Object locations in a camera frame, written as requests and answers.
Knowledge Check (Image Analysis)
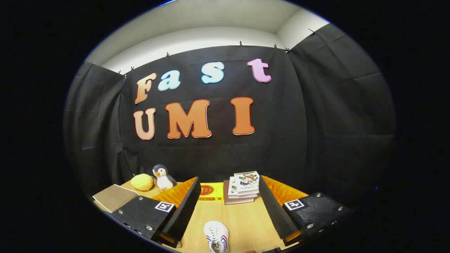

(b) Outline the white canvas shoe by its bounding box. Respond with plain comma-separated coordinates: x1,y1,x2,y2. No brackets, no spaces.
204,221,229,253

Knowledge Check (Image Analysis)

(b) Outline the white illustrated cover book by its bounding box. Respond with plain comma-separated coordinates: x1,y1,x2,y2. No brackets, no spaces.
234,171,260,194

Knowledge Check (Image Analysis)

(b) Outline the penguin plush toy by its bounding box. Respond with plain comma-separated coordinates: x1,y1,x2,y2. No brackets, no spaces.
152,164,177,192

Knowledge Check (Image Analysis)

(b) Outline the yellow round plush toy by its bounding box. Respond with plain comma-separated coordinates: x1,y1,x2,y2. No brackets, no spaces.
131,174,154,192

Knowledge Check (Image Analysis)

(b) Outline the yellow book with red circle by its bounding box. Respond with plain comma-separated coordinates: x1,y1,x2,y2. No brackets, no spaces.
198,182,224,201

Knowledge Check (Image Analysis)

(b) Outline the brown cover book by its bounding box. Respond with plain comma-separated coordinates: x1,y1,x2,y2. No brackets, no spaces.
224,180,256,205

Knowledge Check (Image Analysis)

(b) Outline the beige fabric storage box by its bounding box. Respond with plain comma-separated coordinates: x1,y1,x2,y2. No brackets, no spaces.
92,184,138,213

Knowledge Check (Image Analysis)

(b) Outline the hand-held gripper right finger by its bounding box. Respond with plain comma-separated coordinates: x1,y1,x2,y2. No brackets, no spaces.
258,175,354,247

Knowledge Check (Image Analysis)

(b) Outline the black backdrop cloth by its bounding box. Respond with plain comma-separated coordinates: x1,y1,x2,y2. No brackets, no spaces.
63,23,398,211

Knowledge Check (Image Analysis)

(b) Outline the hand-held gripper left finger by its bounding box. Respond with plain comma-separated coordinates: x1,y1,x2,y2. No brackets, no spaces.
111,176,201,248

